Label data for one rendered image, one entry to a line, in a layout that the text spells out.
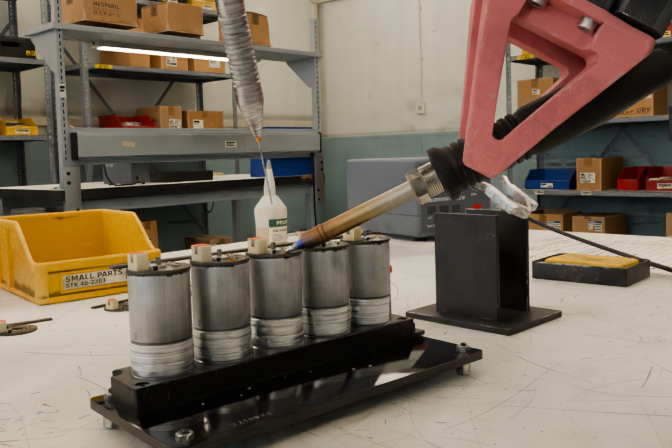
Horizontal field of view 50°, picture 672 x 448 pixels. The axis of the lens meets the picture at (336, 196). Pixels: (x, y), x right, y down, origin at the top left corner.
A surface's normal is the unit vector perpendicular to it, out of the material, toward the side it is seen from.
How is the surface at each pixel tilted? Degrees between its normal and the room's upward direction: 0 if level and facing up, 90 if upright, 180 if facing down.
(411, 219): 90
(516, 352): 0
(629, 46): 108
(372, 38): 90
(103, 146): 90
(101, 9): 90
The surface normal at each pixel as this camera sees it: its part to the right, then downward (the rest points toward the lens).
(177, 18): 0.76, 0.01
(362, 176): -0.86, 0.06
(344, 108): -0.69, 0.07
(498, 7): -0.22, 0.37
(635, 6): -0.07, 0.06
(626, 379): -0.03, -1.00
